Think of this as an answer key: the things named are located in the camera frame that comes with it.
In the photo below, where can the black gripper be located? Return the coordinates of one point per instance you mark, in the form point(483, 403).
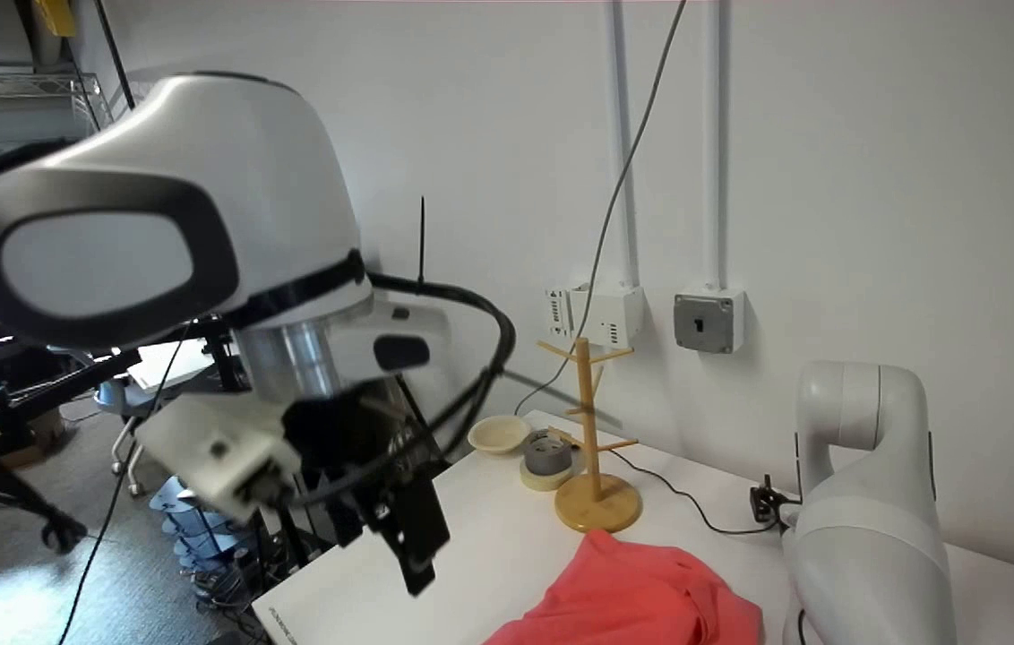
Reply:
point(348, 453)

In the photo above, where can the coral red sweatshirt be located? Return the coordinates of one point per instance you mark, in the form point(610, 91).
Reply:
point(636, 595)

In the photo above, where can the white static robot arm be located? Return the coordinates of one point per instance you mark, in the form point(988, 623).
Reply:
point(869, 526)

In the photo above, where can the cream bowl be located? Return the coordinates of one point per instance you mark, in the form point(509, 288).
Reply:
point(501, 433)

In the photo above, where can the wooden mug tree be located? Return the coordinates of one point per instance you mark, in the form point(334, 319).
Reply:
point(594, 478)

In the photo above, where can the wheeled stool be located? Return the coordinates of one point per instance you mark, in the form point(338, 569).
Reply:
point(143, 416)

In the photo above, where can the white socket with black print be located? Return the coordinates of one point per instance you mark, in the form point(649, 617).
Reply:
point(564, 314)

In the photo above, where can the grey junction box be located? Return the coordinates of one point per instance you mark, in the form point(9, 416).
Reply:
point(707, 325)

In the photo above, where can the grey duct tape roll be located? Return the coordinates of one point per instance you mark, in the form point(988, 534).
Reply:
point(549, 453)

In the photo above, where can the plain white wall box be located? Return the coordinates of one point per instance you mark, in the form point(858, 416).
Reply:
point(615, 318)

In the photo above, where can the white wall conduit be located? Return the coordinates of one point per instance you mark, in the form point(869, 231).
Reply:
point(723, 144)
point(626, 144)

